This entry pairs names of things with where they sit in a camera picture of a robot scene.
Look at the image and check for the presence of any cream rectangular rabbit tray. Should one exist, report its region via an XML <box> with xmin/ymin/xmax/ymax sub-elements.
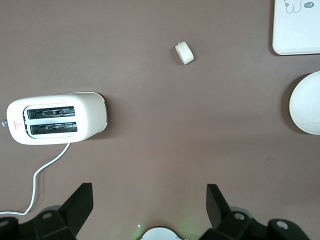
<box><xmin>271</xmin><ymin>0</ymin><xmax>320</xmax><ymax>56</ymax></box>

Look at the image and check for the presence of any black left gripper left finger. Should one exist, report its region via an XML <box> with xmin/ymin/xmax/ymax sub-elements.
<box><xmin>0</xmin><ymin>182</ymin><xmax>94</xmax><ymax>240</ymax></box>

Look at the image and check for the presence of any white two-slot toaster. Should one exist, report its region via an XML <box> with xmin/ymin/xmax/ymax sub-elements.
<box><xmin>0</xmin><ymin>91</ymin><xmax>110</xmax><ymax>146</ymax></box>

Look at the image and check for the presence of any white round plate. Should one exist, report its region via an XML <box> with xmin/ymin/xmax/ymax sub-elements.
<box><xmin>289</xmin><ymin>70</ymin><xmax>320</xmax><ymax>136</ymax></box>

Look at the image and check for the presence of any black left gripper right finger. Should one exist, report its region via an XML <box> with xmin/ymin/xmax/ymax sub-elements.
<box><xmin>206</xmin><ymin>183</ymin><xmax>320</xmax><ymax>240</ymax></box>

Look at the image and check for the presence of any white steamed bun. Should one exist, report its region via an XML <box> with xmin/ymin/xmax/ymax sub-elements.
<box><xmin>174</xmin><ymin>41</ymin><xmax>195</xmax><ymax>65</ymax></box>

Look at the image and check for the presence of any white toaster power cable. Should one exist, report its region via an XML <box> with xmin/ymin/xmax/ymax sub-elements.
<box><xmin>0</xmin><ymin>142</ymin><xmax>72</xmax><ymax>216</ymax></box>

